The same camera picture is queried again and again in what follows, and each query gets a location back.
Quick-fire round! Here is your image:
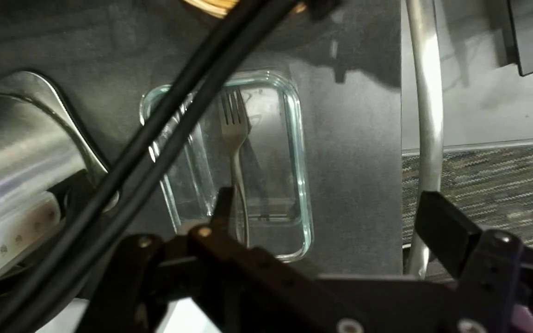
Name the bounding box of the rectangular glass container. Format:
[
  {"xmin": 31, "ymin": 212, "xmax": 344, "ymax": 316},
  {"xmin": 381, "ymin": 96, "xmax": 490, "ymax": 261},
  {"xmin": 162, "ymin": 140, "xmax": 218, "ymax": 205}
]
[{"xmin": 136, "ymin": 68, "xmax": 314, "ymax": 264}]

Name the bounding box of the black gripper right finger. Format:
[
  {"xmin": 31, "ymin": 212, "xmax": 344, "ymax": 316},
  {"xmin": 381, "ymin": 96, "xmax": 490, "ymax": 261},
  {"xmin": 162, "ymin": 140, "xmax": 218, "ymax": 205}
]
[{"xmin": 414, "ymin": 190, "xmax": 533, "ymax": 333}]

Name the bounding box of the stainless steel dishwasher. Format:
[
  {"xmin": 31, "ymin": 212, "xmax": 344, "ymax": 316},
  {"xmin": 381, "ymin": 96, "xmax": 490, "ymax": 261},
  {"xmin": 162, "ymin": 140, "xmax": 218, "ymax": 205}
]
[{"xmin": 399, "ymin": 0, "xmax": 533, "ymax": 155}]

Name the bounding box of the silver dishwasher handle bar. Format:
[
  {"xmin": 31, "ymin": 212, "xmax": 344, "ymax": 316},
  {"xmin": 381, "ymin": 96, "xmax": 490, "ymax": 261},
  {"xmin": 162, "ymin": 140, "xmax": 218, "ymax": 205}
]
[{"xmin": 403, "ymin": 0, "xmax": 445, "ymax": 279}]

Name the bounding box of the stainless steel electric kettle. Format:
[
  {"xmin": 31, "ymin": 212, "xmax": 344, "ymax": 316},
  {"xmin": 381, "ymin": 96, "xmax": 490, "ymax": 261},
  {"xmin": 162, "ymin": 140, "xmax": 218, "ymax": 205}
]
[{"xmin": 0, "ymin": 68, "xmax": 123, "ymax": 310}]

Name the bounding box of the silver metal fork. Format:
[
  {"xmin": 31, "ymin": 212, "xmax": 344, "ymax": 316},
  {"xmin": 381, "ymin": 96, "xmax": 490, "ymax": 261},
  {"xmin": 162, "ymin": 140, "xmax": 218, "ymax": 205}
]
[{"xmin": 216, "ymin": 88, "xmax": 257, "ymax": 249}]

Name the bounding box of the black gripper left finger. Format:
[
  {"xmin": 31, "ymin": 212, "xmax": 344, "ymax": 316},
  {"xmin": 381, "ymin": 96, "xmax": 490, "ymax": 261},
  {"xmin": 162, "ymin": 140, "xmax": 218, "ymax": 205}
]
[{"xmin": 92, "ymin": 183, "xmax": 318, "ymax": 333}]

